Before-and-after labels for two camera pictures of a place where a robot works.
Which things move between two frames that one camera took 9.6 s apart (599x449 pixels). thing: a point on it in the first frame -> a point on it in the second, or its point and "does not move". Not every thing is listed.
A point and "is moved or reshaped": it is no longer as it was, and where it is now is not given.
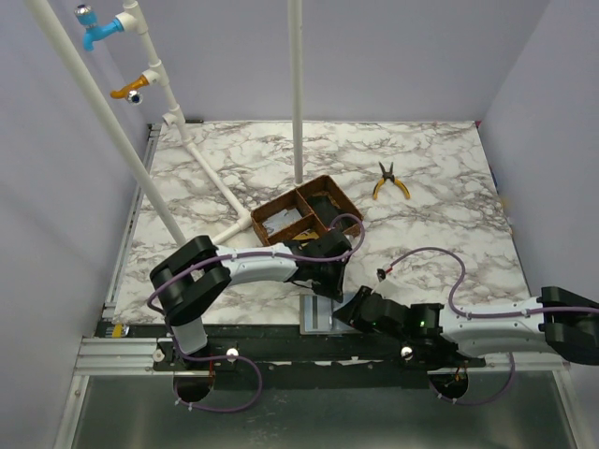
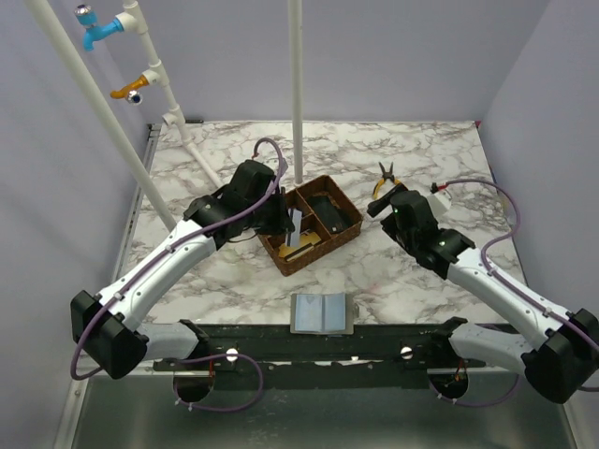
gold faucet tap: x=130 y=92 does not move
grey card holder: x=316 y=317 is moved or reshaped
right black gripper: x=363 y=306 -> x=384 y=204
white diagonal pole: x=109 y=122 does not move
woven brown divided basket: x=318 y=205 does not move
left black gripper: x=328 y=285 -> x=279 y=215
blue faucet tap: x=88 y=17 does not move
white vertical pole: x=296 y=33 does not move
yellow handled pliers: x=391 y=177 does not move
